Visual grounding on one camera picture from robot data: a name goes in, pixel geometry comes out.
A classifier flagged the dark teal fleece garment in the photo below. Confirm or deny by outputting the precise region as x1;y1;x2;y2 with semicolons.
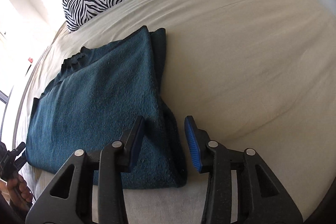
26;26;187;189

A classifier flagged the person's left hand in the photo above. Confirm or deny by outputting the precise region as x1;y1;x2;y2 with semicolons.
6;174;33;207

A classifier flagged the beige bed sheet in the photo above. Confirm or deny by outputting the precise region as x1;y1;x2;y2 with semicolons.
16;0;335;219

